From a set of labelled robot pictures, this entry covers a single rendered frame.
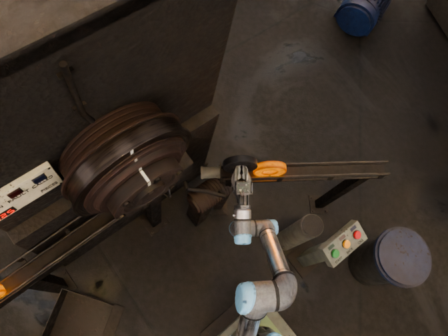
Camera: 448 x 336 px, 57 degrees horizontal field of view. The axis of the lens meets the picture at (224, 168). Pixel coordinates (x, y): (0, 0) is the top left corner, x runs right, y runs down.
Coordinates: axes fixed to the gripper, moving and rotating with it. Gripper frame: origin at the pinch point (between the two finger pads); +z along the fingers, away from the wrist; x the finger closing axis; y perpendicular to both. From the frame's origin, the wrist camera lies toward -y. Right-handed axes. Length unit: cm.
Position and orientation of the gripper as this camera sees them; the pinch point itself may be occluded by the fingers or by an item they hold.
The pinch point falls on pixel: (241, 163)
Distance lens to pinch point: 185.1
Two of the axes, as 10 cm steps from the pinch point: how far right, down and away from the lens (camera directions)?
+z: -0.1, -10.0, 0.6
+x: -9.9, 0.0, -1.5
